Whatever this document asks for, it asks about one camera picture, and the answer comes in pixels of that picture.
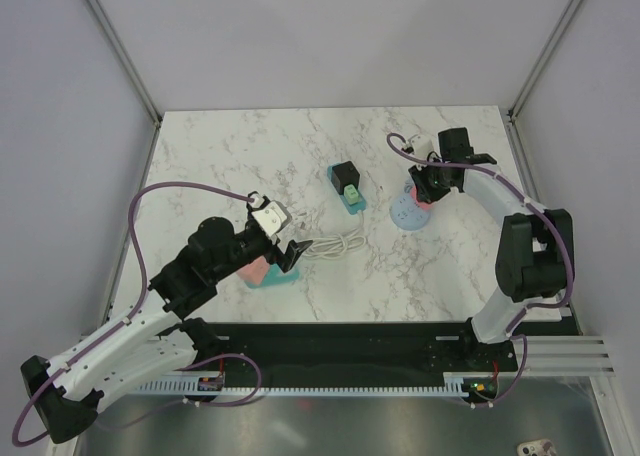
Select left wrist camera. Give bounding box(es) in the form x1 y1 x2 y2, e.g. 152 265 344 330
248 191 292 243

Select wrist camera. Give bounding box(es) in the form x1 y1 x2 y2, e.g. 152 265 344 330
248 191 292 243
404 134 434 160

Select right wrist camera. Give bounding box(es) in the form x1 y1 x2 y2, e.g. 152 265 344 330
404 134 434 160

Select green plug adapter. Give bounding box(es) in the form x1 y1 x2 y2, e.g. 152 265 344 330
342 184 361 206

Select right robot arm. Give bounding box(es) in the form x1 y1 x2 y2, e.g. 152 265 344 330
401 127 575 370

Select blue rectangular power strip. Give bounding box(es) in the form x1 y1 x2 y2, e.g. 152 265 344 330
327 161 367 215

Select right aluminium frame post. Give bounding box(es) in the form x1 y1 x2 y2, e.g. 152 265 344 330
506 0 587 125

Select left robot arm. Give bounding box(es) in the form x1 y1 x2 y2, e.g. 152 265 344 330
20 207 312 444

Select pink plug adapter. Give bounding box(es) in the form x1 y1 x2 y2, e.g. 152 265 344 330
409 186 432 211

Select white coiled power cord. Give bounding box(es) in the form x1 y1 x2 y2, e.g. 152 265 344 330
294 210 368 261

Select white cable duct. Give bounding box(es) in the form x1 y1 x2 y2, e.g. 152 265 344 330
130 371 469 398

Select pink cube socket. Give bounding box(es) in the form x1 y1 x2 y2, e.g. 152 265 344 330
236 256 270 288

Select blue round power strip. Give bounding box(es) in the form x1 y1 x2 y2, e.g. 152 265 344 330
390 193 431 231

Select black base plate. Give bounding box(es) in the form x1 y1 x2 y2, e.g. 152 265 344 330
189 317 521 390

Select black cube charger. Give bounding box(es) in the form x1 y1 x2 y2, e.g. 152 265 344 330
329 161 360 195

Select aluminium frame post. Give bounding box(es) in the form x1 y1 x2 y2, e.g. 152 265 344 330
506 0 587 125
82 0 162 128

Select left aluminium frame post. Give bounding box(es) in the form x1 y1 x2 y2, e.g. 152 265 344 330
82 0 162 128

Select teal triangular power strip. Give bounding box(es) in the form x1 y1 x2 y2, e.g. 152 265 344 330
256 265 300 288

